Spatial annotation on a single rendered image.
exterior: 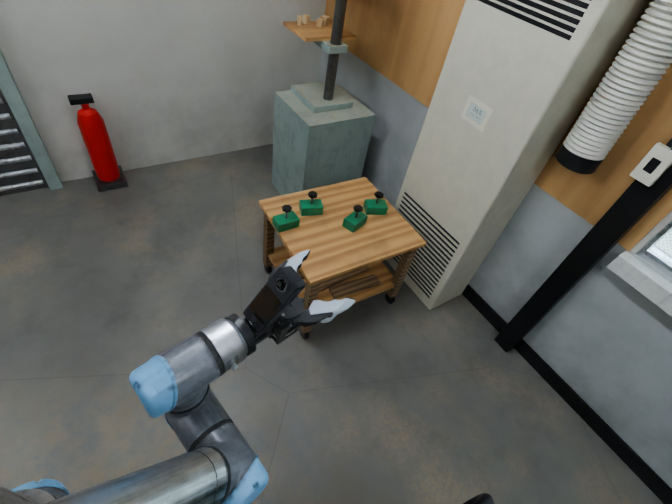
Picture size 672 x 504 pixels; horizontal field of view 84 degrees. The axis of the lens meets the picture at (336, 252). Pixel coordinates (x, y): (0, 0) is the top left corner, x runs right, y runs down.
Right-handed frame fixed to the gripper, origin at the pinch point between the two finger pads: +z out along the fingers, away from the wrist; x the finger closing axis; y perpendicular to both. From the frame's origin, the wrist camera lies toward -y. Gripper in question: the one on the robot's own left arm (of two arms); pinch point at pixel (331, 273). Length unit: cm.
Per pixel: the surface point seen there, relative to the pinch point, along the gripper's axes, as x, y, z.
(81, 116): -202, 101, 10
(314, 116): -114, 69, 109
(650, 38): 1, -30, 121
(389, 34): -121, 31, 163
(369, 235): -34, 76, 80
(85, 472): -31, 129, -61
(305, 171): -103, 98, 100
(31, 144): -211, 120, -17
